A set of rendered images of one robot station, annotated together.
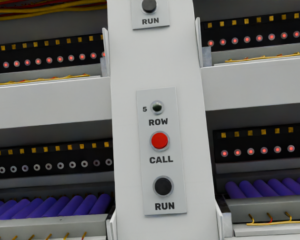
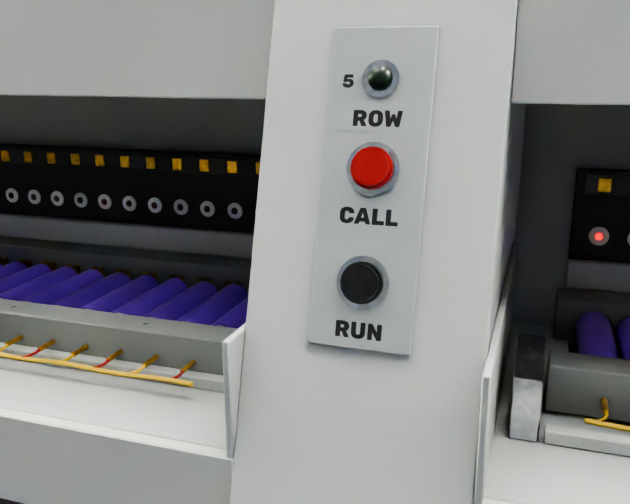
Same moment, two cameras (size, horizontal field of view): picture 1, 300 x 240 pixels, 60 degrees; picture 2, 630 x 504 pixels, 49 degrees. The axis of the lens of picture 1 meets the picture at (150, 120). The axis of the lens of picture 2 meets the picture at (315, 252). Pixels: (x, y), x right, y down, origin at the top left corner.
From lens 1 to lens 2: 5 cm
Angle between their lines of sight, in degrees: 17
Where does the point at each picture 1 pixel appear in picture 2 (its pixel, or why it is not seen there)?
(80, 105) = (200, 55)
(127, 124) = (301, 115)
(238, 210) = (574, 383)
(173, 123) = (415, 127)
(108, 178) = not seen: hidden behind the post
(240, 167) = not seen: outside the picture
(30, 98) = (89, 27)
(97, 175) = not seen: hidden behind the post
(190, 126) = (460, 141)
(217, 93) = (557, 56)
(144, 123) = (342, 117)
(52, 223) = (125, 328)
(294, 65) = not seen: outside the picture
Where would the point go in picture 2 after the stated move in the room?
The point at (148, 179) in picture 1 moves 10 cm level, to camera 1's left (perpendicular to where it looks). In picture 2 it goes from (329, 259) to (95, 239)
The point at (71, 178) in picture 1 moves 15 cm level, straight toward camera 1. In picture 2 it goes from (202, 240) to (170, 234)
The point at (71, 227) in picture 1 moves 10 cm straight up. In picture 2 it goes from (164, 345) to (182, 143)
